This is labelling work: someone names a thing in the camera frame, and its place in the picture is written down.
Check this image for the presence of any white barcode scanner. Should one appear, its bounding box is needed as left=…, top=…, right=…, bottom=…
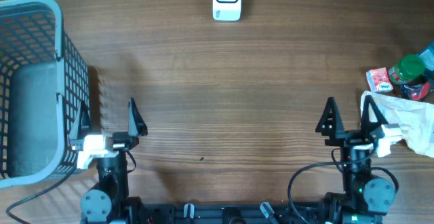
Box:
left=212, top=0, right=241, bottom=22

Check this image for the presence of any green lid jar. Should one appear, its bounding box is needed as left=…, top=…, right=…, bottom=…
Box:
left=389, top=54, right=425, bottom=85

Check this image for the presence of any black orange hex wrench pack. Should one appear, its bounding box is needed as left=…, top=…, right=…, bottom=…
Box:
left=400, top=79, right=433, bottom=101

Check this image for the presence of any black camera cable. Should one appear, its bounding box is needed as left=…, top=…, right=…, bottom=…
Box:
left=287, top=147, right=400, bottom=224

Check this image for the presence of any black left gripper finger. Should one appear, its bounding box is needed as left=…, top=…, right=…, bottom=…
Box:
left=68, top=100, right=92, bottom=140
left=128, top=98, right=148, bottom=137

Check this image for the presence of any blue mouthwash bottle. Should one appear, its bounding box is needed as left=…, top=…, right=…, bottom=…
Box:
left=418, top=42, right=434, bottom=79

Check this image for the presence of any red tissue pack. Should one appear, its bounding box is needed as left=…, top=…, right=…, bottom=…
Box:
left=366, top=67, right=393, bottom=93

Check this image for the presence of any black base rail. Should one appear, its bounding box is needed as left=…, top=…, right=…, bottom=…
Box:
left=124, top=202, right=330, bottom=224

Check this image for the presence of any beige nut snack pouch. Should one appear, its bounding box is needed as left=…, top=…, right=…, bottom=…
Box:
left=360, top=91, right=433, bottom=157

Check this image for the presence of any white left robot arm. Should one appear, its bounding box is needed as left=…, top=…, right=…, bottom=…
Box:
left=68, top=98, right=148, bottom=223

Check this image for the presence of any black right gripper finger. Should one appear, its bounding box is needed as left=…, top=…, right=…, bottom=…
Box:
left=315, top=97, right=344, bottom=136
left=359, top=94, right=389, bottom=138

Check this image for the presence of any dark grey plastic basket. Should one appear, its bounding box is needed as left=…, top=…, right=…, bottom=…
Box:
left=1, top=0, right=90, bottom=189

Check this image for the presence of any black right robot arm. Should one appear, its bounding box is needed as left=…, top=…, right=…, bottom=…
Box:
left=138, top=96, right=401, bottom=224

